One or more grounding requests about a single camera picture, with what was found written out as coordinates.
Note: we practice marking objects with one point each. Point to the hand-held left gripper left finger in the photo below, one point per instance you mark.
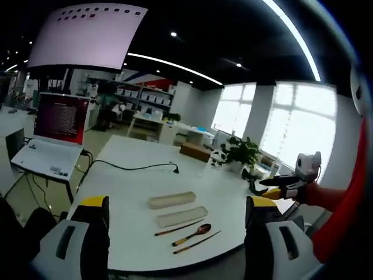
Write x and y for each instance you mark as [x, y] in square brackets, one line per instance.
[73, 233]

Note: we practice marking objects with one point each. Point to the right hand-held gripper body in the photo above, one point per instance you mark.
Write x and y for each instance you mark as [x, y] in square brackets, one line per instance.
[306, 164]

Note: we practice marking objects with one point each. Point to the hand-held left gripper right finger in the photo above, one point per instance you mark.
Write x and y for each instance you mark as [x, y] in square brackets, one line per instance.
[271, 233]

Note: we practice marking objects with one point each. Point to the large projection screen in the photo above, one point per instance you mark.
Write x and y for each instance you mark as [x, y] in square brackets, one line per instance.
[87, 35]

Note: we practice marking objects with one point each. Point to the beige cutlery case tray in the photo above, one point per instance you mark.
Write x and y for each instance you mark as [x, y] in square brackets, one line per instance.
[181, 216]

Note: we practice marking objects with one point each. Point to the storage shelf with white bins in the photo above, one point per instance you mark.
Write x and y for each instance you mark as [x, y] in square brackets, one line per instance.
[145, 97]

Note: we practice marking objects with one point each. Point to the beige cutlery case lid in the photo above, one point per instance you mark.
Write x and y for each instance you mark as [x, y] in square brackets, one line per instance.
[172, 199]

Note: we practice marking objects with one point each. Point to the dark wooden chopstick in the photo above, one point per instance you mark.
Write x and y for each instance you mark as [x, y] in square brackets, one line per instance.
[178, 227]
[196, 242]

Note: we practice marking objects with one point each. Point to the dark wooden spoon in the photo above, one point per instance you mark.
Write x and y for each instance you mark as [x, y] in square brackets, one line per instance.
[192, 234]

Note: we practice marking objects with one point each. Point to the brown cardboard box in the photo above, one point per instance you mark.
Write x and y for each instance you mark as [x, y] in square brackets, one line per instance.
[194, 151]

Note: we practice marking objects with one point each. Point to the computer monitor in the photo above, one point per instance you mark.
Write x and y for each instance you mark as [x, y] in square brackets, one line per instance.
[61, 118]

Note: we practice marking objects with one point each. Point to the green potted plant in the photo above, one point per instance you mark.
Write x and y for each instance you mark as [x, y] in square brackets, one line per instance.
[240, 154]

